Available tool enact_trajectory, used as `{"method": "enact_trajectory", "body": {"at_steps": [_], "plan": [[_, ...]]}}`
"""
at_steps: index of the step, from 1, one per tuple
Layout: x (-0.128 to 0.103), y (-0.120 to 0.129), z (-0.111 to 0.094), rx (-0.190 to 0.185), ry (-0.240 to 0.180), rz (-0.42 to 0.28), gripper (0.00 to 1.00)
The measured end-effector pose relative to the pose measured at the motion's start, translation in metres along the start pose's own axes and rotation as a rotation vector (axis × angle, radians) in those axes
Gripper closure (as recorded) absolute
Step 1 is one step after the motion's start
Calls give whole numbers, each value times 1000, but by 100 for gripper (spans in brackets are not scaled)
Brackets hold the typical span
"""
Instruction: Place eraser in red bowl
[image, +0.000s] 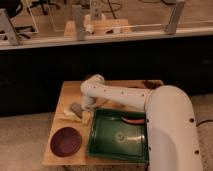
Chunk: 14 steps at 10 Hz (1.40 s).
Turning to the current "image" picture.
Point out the wooden table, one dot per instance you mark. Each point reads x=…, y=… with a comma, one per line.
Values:
x=70, y=93

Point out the green plastic tray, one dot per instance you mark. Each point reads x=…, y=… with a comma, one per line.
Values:
x=112, y=138

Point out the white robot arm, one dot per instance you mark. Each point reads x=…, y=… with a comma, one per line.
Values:
x=172, y=131

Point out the sausage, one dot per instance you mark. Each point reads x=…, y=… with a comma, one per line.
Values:
x=133, y=121

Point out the dark purple plate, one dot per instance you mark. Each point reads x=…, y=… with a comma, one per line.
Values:
x=65, y=142

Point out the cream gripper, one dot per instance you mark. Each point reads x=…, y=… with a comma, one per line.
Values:
x=87, y=113

